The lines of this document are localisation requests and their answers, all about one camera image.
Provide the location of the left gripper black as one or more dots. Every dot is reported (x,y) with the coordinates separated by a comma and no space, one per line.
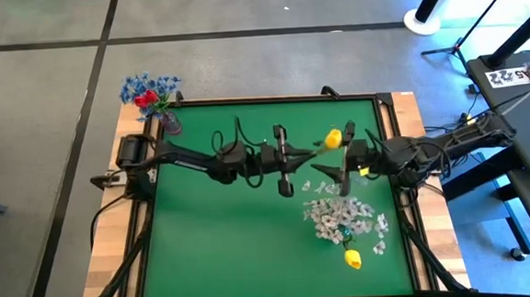
(283,166)

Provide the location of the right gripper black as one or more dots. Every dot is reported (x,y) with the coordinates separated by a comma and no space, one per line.
(362,156)

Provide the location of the yellow tulip flower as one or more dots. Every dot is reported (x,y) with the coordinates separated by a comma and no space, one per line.
(353,259)
(332,139)

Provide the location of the small white flower sprig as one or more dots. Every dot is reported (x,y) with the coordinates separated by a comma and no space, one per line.
(320,187)

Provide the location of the red tulip flower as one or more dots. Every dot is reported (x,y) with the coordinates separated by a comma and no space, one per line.
(140,102)
(151,96)

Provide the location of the blue flower bunch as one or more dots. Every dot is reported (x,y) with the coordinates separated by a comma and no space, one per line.
(139,84)

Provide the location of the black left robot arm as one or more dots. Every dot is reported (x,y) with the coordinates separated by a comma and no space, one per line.
(187,158)

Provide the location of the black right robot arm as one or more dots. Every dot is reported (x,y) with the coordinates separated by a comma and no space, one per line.
(431,150)

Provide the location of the purple ribbed glass vase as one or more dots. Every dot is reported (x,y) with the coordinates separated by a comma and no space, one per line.
(171,124)

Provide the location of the black table edge clip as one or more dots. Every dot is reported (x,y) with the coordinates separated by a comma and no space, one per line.
(179,98)
(330,92)

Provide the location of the wooden table side board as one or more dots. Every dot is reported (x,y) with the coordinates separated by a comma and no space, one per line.
(440,230)
(110,250)

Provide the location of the black pole white round base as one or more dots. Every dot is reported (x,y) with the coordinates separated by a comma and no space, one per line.
(423,21)

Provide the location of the white paper black marks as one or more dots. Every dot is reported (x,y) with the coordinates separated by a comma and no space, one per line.
(509,77)

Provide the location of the dark grey desk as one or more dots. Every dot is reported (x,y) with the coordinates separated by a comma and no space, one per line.
(525,114)

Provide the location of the black tripod stand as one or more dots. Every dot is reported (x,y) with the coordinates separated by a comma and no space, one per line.
(478,20)

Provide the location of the black table border frame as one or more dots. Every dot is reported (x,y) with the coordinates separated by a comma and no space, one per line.
(266,99)

